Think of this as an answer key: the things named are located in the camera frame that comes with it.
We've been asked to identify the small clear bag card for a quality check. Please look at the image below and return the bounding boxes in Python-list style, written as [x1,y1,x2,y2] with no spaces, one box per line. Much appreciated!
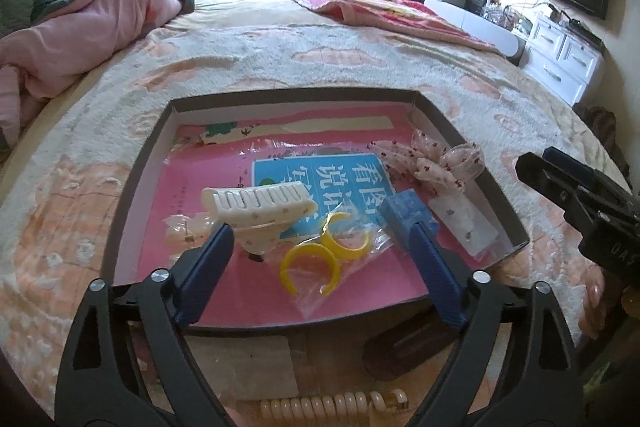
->
[428,194,499,259]

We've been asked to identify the pink dotted bow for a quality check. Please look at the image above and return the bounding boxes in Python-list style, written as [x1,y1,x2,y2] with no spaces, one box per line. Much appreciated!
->
[368,129,485,196]

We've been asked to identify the pearl hair tie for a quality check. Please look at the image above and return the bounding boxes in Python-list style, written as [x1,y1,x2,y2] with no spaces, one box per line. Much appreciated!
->
[162,211,219,258]

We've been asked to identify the cream spiral hair tie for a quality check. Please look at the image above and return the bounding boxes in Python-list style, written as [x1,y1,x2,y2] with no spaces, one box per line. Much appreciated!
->
[258,388,410,417]

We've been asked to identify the cream hair claw clip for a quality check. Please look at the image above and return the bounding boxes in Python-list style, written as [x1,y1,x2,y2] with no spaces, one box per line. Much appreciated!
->
[201,182,318,257]

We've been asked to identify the yellow rings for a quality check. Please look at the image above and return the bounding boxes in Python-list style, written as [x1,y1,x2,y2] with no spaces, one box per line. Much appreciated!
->
[264,210,396,320]

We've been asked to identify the right hand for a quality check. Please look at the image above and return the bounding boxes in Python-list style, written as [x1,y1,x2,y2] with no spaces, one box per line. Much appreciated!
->
[578,265,627,339]

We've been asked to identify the white drawer cabinet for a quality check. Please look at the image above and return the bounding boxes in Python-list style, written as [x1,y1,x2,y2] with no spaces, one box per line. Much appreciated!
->
[520,14,605,106]

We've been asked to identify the white paper card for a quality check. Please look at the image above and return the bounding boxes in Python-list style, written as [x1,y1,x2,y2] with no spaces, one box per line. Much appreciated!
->
[186,336,298,401]

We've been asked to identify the brown hair clip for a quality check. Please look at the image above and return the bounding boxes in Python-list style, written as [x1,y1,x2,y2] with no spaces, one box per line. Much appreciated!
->
[362,307,459,381]

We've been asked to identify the white bed footboard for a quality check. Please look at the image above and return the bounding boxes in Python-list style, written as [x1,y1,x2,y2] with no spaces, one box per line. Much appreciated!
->
[424,0,522,64]

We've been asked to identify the white peach bedspread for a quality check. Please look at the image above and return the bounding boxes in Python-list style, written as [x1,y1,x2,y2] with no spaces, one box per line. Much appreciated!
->
[1,0,622,411]

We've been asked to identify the pink red blanket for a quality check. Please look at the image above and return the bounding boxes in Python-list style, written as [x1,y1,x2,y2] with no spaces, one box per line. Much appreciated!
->
[291,0,499,54]

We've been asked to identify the pink book in tray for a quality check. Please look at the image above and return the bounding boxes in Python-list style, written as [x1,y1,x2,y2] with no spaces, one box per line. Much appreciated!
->
[136,103,482,327]

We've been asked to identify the dark shallow box tray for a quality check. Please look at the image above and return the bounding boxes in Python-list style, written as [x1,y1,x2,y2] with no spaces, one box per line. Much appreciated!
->
[98,86,532,338]

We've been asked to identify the pink quilt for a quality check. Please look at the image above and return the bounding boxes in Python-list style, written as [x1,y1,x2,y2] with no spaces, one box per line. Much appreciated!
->
[1,0,184,150]

